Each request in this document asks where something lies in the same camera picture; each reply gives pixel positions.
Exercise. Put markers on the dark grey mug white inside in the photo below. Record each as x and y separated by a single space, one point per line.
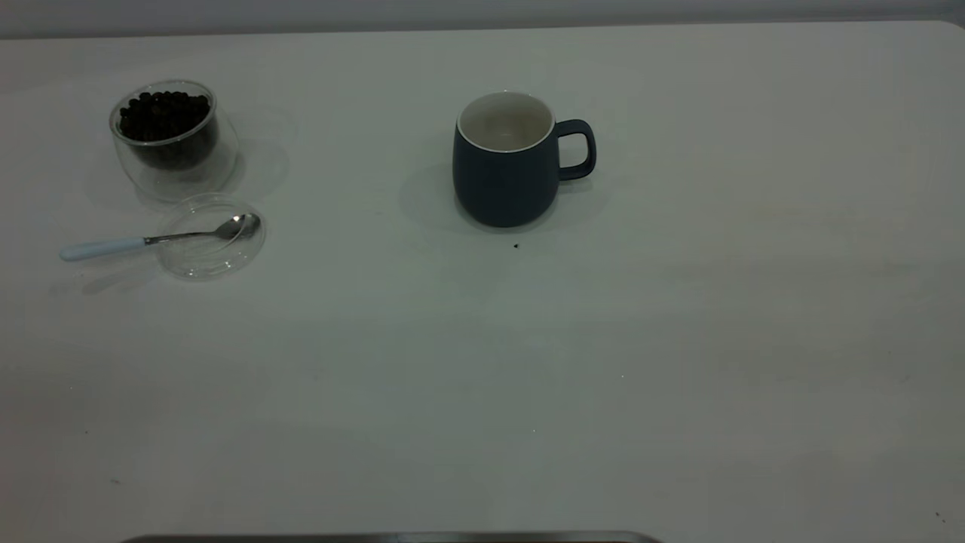
501 188

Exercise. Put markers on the pile of dark coffee beans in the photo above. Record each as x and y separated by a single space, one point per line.
164 117

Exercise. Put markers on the clear round glass dish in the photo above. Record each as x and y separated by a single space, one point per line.
211 265

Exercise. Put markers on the clear double-wall glass cup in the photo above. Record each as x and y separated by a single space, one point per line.
188 179

